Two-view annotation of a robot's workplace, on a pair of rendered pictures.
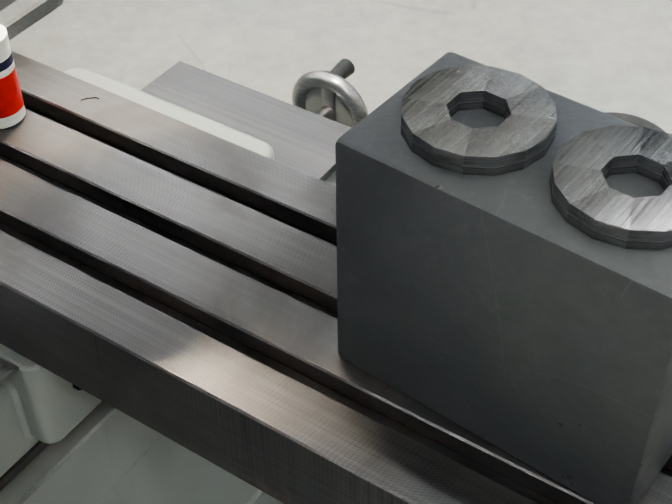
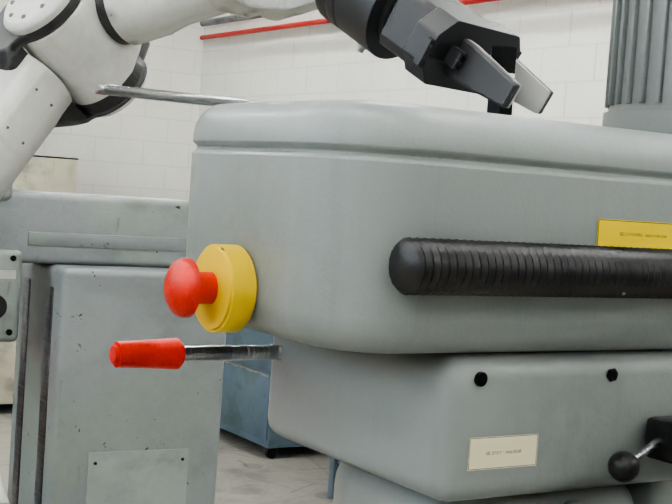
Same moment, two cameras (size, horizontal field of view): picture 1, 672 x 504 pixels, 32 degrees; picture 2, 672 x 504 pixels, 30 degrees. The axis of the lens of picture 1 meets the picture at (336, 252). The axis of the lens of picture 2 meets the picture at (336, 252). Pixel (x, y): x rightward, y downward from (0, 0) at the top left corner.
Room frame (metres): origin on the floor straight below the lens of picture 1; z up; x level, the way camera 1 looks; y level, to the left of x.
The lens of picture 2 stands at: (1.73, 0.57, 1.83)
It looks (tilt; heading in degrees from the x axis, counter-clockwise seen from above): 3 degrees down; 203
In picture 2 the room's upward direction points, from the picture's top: 4 degrees clockwise
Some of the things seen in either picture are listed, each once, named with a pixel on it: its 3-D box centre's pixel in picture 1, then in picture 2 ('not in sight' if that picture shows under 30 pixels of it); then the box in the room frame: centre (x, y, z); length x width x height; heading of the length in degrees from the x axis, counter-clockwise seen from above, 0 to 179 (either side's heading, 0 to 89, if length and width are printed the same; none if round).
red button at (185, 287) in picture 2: not in sight; (192, 287); (1.00, 0.16, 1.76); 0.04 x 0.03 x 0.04; 56
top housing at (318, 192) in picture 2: not in sight; (505, 229); (0.77, 0.31, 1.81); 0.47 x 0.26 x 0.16; 146
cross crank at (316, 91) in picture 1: (314, 124); not in sight; (1.20, 0.02, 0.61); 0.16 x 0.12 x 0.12; 146
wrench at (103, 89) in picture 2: not in sight; (245, 103); (0.85, 0.12, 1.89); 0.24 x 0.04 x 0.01; 145
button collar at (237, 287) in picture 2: not in sight; (223, 288); (0.98, 0.18, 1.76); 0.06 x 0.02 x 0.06; 56
